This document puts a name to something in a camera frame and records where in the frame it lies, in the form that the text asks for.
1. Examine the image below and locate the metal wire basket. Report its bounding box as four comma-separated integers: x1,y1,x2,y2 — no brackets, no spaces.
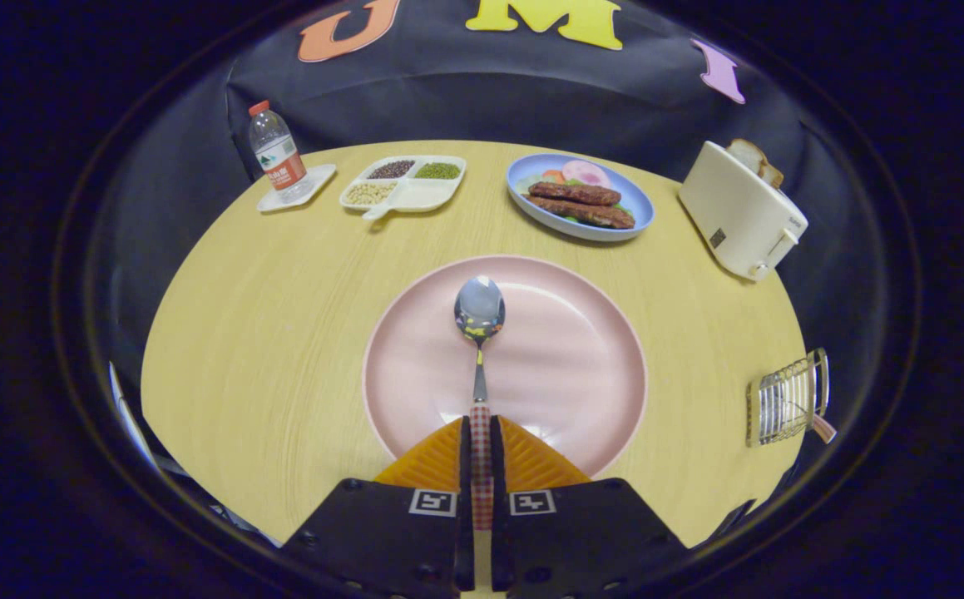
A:
746,348,830,448

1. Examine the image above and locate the black backdrop cloth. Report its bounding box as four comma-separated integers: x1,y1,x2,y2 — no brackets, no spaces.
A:
87,0,890,517

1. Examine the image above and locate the clear water bottle red cap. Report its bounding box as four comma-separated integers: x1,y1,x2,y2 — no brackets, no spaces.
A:
248,101,309,200

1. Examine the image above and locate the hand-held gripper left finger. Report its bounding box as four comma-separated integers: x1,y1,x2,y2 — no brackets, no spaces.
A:
280,414,476,599

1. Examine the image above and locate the brown grilled meat strip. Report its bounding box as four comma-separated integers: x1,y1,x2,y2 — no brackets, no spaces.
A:
526,196,637,230
528,181,622,206

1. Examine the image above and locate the pink round plate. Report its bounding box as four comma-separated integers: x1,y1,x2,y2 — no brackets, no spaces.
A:
362,255,649,479

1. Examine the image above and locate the white divided tray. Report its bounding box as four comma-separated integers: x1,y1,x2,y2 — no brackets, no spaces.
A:
339,155,467,221

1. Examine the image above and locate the pink ham slice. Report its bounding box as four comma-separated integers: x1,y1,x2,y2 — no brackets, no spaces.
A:
561,160,612,189

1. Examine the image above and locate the spoon with checked handle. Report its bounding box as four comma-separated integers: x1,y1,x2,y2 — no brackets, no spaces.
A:
453,275,507,533

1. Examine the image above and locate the blue oval plate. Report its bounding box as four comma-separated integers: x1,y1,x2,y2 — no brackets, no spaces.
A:
506,153,655,243

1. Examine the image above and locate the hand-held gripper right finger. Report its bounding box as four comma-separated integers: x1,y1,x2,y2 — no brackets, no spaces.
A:
490,414,689,599

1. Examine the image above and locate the white toaster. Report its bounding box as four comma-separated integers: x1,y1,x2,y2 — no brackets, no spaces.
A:
679,140,809,282

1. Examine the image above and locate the pile of yellow soybeans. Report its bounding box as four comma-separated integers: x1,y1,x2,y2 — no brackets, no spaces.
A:
345,181,398,206

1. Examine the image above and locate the white square coaster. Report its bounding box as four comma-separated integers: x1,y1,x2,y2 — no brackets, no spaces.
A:
256,163,338,214

